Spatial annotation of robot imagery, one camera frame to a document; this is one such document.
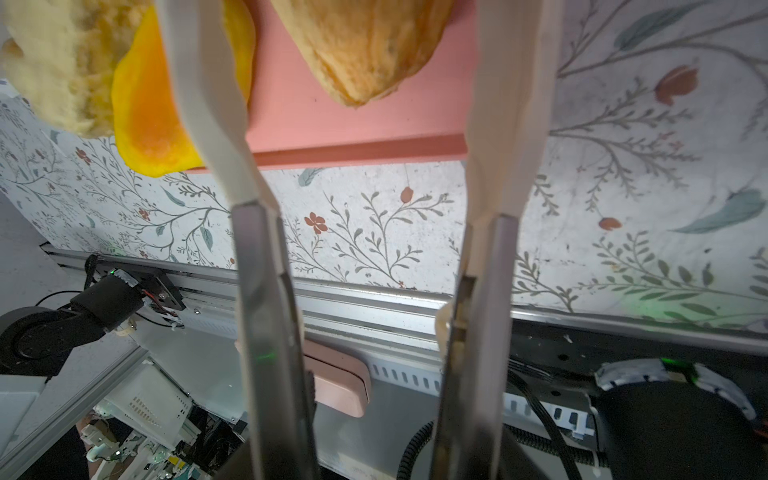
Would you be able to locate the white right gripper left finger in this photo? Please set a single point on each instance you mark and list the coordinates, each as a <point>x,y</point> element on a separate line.
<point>212,110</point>

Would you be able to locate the pink plastic tray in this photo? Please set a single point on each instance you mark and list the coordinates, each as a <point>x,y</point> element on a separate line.
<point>294,123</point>

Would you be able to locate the orange oval fake bread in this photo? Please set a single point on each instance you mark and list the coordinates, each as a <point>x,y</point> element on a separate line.
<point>149,135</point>

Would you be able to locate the aluminium front rail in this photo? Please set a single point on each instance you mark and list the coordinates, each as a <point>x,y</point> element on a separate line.
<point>393,332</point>

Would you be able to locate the triangular tan fake bread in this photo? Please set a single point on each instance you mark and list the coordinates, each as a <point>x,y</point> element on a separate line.
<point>361,51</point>

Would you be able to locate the pink device at front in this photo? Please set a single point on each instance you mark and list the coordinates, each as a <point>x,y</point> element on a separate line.
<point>335,379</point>

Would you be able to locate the pale ridged fake bread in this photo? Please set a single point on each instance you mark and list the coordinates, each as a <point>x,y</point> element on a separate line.
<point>62,55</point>

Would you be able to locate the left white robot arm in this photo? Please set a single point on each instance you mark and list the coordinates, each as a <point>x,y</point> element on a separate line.
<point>36,341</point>

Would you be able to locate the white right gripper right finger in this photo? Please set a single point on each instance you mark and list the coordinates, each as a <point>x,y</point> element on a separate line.
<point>518,49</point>

